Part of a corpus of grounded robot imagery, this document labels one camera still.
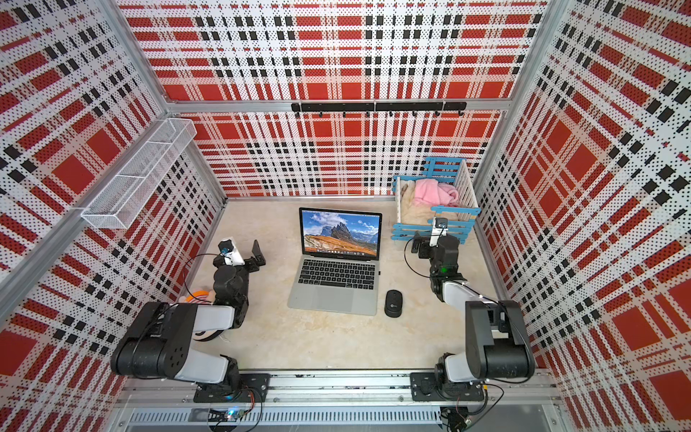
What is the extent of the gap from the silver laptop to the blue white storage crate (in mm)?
148

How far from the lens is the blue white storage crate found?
3.37ft

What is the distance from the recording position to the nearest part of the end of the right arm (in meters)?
0.69

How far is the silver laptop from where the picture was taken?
3.02 ft
